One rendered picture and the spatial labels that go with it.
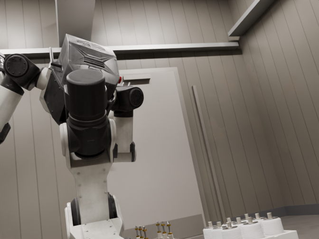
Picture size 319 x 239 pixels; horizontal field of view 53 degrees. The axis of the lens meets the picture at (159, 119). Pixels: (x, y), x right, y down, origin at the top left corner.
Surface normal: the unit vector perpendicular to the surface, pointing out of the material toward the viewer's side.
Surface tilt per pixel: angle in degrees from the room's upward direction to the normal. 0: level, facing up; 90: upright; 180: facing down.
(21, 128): 90
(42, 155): 90
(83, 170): 124
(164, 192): 90
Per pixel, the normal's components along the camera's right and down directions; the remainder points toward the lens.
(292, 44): -0.95, 0.10
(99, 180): 0.32, 0.29
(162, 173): 0.26, -0.30
